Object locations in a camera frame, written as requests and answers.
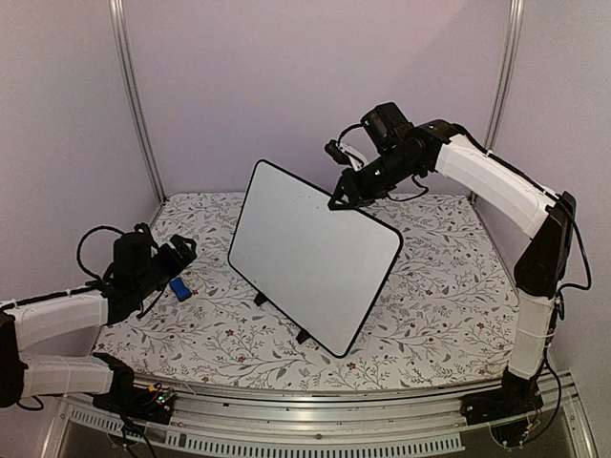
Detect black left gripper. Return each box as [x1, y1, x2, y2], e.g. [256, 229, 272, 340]
[133, 234, 195, 302]

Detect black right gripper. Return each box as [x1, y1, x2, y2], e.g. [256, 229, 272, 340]
[327, 149, 420, 213]

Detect blue whiteboard eraser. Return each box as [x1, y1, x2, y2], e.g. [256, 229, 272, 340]
[169, 277, 192, 302]

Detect small black-framed whiteboard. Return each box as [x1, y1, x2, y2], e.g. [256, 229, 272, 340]
[228, 159, 403, 358]

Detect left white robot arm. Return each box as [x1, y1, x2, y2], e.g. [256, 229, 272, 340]
[1, 225, 197, 414]

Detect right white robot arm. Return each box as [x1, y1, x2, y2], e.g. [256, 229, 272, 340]
[325, 102, 576, 380]

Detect floral patterned table mat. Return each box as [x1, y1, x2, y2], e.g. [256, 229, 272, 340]
[95, 193, 518, 391]

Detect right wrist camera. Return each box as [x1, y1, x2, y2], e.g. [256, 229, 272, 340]
[324, 139, 352, 166]

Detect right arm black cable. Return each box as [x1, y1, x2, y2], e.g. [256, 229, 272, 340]
[337, 123, 431, 201]

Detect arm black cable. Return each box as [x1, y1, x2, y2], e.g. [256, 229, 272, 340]
[75, 225, 125, 281]
[337, 123, 431, 201]

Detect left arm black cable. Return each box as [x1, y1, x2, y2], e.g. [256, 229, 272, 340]
[75, 225, 125, 281]

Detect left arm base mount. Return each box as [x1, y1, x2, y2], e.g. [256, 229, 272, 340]
[93, 383, 177, 426]

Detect right aluminium corner post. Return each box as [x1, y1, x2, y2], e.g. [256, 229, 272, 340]
[470, 0, 525, 201]

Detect aluminium corner post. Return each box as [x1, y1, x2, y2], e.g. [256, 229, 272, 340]
[108, 0, 167, 203]
[470, 0, 525, 201]

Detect left aluminium corner post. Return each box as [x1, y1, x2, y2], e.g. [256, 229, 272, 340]
[108, 0, 167, 203]

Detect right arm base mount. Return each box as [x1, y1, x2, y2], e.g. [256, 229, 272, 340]
[459, 372, 543, 426]

